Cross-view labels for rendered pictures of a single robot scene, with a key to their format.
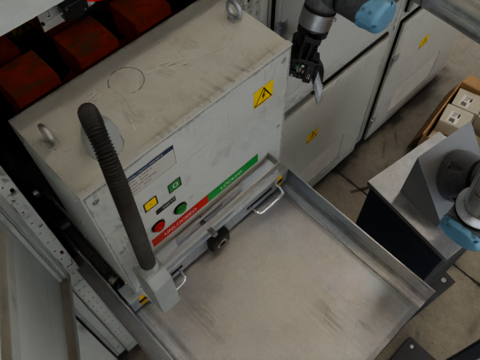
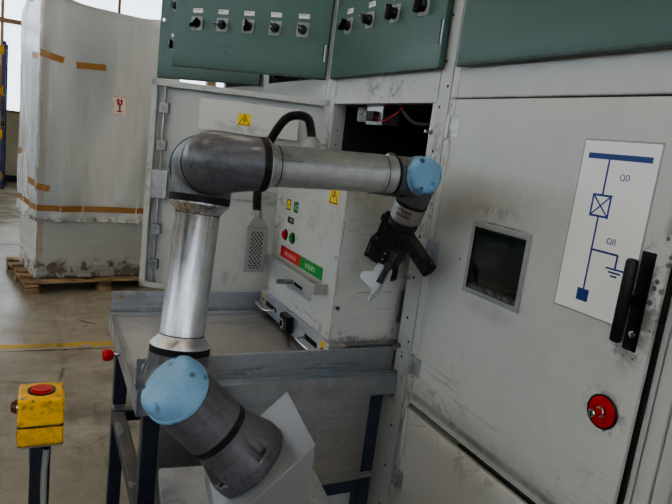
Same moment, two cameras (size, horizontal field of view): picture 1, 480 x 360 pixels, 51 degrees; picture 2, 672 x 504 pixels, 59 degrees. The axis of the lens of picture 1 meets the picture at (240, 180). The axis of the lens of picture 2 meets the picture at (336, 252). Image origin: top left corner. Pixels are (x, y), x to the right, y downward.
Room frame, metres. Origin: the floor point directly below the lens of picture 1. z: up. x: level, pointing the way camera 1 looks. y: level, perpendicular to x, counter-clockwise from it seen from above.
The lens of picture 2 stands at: (1.11, -1.56, 1.44)
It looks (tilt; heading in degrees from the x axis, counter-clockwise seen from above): 10 degrees down; 106
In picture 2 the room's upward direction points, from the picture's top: 7 degrees clockwise
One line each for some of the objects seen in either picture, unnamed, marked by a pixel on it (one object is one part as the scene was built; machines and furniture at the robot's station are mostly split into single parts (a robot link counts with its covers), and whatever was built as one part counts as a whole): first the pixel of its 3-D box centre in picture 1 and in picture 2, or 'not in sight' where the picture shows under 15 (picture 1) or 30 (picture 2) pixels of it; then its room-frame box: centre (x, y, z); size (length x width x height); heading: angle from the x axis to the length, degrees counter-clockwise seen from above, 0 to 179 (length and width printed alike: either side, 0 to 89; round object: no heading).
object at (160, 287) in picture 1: (155, 281); (254, 244); (0.36, 0.18, 1.09); 0.08 x 0.05 x 0.17; 43
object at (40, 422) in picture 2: not in sight; (40, 413); (0.31, -0.67, 0.85); 0.08 x 0.08 x 0.10; 43
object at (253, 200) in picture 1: (208, 230); (297, 322); (0.56, 0.08, 0.90); 0.54 x 0.05 x 0.06; 133
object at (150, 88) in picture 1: (133, 116); (377, 242); (0.74, 0.25, 1.15); 0.51 x 0.50 x 0.48; 43
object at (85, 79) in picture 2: not in sight; (96, 148); (-2.33, 2.81, 1.14); 1.20 x 0.90 x 2.28; 54
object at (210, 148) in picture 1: (206, 185); (301, 240); (0.55, 0.07, 1.15); 0.48 x 0.01 x 0.48; 133
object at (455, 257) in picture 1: (408, 241); not in sight; (0.75, -0.61, 0.37); 0.30 x 0.30 x 0.73; 35
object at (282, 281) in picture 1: (252, 283); (242, 348); (0.44, -0.03, 0.82); 0.68 x 0.62 x 0.06; 43
